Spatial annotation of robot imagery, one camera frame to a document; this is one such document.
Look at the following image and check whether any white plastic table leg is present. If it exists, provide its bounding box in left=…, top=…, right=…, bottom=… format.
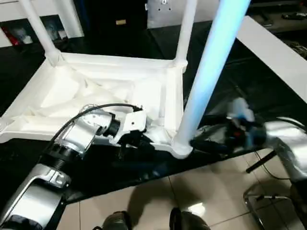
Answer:
left=174, top=0, right=199, bottom=67
left=171, top=0, right=252, bottom=151
left=20, top=0, right=64, bottom=67

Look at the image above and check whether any white plastic table top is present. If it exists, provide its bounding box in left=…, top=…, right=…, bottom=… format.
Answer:
left=0, top=51, right=194, bottom=160

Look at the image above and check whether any black metal stand bar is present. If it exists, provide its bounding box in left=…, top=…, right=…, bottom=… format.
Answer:
left=246, top=149, right=276, bottom=173

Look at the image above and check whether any dark left robot foot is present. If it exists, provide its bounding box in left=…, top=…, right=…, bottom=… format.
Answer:
left=103, top=210, right=132, bottom=230

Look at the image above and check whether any white flat board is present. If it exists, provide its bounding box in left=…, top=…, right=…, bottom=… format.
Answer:
left=236, top=16, right=307, bottom=104

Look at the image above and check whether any black table mat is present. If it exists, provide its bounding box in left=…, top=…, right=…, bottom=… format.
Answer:
left=0, top=14, right=307, bottom=204

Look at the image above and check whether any grey cushion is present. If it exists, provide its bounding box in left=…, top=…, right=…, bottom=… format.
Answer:
left=146, top=0, right=216, bottom=29

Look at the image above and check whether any black cabinet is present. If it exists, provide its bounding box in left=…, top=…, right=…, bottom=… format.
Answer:
left=79, top=0, right=149, bottom=32

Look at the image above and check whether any black low furniture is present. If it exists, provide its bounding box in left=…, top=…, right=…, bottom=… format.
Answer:
left=249, top=0, right=307, bottom=32

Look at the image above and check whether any white glass-door cabinet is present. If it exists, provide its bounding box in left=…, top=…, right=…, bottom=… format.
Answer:
left=0, top=0, right=84, bottom=47

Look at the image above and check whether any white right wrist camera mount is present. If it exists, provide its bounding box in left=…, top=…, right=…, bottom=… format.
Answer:
left=225, top=97, right=256, bottom=148

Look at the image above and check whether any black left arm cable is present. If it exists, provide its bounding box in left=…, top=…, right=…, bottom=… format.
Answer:
left=38, top=103, right=144, bottom=166

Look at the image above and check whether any chrome metal floor frame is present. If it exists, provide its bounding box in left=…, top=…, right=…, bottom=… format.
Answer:
left=243, top=184, right=295, bottom=228

